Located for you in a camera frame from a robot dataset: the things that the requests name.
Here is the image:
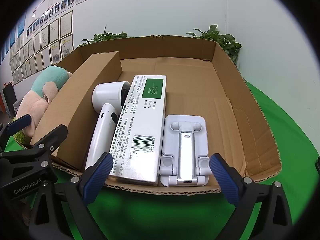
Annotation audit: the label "teal pink plush toy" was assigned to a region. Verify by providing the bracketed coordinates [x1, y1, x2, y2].
[13, 66, 72, 148]

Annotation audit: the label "white hair dryer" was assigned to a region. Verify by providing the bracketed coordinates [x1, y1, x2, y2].
[85, 81, 131, 168]

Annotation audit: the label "white green medicine box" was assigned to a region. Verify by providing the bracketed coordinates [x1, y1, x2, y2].
[110, 75, 167, 186]

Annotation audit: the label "white folding phone stand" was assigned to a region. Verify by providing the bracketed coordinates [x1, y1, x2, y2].
[159, 114, 212, 187]

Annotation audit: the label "grey machine at left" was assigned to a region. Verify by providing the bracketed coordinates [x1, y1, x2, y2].
[2, 82, 22, 119]

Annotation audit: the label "cardboard divider insert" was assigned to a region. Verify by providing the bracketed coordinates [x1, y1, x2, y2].
[31, 49, 122, 173]

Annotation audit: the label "green table cloth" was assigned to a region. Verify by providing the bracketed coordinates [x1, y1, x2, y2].
[4, 80, 320, 240]

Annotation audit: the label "left potted green plant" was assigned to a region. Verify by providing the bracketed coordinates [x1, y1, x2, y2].
[78, 26, 127, 47]

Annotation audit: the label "potted green plant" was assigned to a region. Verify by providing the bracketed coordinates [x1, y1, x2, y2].
[187, 24, 242, 64]
[78, 26, 127, 47]

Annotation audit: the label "large cardboard box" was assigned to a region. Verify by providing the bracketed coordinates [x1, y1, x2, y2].
[75, 36, 281, 182]

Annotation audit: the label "right potted green plant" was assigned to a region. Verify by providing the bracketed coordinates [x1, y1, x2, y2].
[187, 24, 242, 64]

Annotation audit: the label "framed wall certificates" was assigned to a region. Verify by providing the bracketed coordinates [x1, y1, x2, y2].
[9, 8, 74, 85]

